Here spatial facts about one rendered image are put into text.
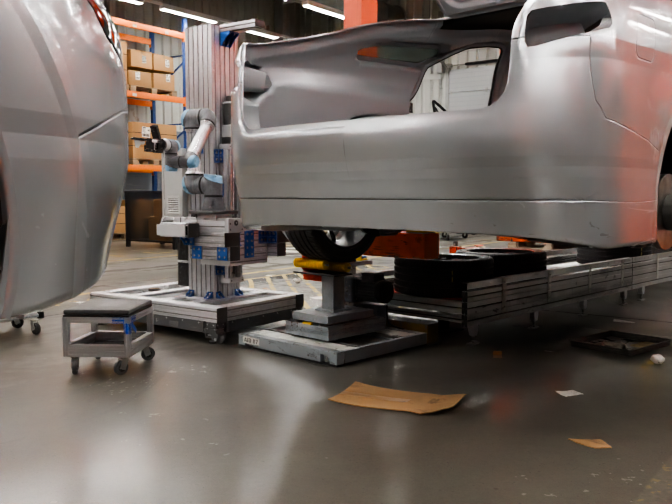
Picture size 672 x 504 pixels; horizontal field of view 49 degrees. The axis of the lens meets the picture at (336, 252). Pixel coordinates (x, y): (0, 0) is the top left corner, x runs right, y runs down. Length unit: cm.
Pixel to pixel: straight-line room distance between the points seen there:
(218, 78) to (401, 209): 254
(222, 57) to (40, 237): 400
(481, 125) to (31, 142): 168
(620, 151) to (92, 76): 186
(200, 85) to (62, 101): 389
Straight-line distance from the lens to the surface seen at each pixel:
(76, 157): 128
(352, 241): 450
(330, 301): 445
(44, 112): 122
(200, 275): 512
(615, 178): 267
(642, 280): 697
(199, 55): 515
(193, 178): 483
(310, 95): 394
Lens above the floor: 93
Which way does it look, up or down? 5 degrees down
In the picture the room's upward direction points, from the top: straight up
